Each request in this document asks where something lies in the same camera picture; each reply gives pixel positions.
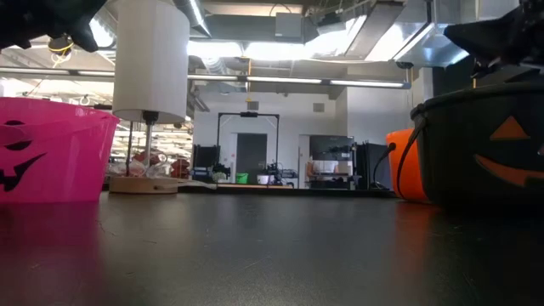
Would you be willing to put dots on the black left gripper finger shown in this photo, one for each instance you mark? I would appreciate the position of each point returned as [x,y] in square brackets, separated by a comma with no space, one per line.
[87,40]

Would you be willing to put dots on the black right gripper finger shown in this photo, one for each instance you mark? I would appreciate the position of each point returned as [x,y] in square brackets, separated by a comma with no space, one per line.
[480,38]

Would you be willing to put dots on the black pumpkin bucket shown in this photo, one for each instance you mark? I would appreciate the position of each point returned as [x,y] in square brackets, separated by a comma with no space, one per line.
[467,161]

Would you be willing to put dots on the black background robot arm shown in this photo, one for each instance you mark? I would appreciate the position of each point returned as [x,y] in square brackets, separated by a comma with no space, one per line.
[280,173]
[222,171]

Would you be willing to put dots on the white shade table lamp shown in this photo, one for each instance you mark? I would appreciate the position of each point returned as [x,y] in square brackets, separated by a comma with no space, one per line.
[153,64]

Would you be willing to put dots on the pink pumpkin bucket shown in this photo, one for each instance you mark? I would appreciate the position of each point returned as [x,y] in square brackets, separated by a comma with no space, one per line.
[51,161]

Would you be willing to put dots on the clear plastic wrapper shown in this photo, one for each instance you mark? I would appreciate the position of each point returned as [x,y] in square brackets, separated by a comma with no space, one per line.
[140,168]

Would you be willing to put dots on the orange pumpkin bucket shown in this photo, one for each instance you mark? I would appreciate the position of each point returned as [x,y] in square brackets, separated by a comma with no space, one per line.
[410,170]

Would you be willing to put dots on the black monitor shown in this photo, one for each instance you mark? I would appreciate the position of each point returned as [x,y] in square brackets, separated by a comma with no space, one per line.
[206,156]

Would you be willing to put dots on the black cabinet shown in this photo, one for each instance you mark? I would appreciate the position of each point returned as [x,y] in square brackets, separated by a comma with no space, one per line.
[365,166]

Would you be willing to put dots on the dark equipment rack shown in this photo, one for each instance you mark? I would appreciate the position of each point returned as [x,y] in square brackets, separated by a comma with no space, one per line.
[331,144]

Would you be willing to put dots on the grey ceiling box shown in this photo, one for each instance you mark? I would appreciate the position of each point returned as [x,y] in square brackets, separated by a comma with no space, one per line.
[289,25]

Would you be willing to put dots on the grey door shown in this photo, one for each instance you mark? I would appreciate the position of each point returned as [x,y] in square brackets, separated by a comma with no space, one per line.
[251,153]

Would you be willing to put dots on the green bin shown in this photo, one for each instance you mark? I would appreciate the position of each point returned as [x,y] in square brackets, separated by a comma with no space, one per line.
[241,178]

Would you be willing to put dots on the white bucket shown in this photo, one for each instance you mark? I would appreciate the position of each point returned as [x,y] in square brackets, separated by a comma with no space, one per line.
[263,179]

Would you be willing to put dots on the black table mat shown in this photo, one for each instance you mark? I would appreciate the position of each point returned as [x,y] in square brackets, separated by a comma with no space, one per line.
[272,246]

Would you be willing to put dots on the silver ventilation duct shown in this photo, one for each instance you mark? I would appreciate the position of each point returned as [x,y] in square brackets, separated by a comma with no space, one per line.
[425,42]

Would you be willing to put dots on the round silver duct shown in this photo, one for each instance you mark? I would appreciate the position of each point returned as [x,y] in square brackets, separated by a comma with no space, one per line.
[200,17]

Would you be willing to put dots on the grey wall vent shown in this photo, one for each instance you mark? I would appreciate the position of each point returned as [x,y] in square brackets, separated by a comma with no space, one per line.
[253,105]
[319,107]

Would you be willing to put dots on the black background gantry frame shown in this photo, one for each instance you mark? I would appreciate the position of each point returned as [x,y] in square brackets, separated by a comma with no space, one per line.
[248,114]

